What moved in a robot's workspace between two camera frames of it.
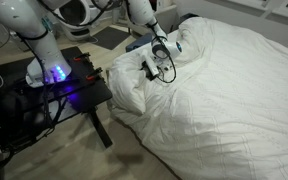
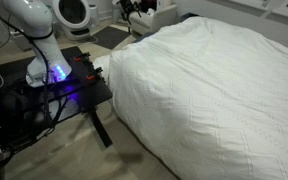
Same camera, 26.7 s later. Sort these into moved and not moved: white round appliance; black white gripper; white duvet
Moved: black white gripper
Not moved: white duvet; white round appliance
